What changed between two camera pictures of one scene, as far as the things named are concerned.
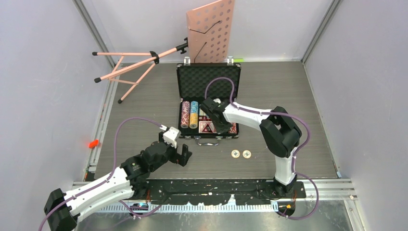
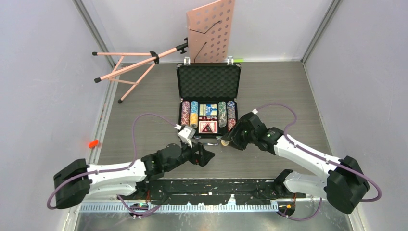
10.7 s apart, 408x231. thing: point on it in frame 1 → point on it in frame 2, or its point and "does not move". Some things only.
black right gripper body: (222, 127) → (242, 141)
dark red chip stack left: (184, 120) does not move
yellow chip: (235, 153) → (224, 144)
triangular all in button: (207, 129) does not move
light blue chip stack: (194, 107) does not move
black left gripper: (181, 160) → (203, 156)
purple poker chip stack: (185, 107) does not move
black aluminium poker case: (197, 82) does not move
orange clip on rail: (94, 143) does not move
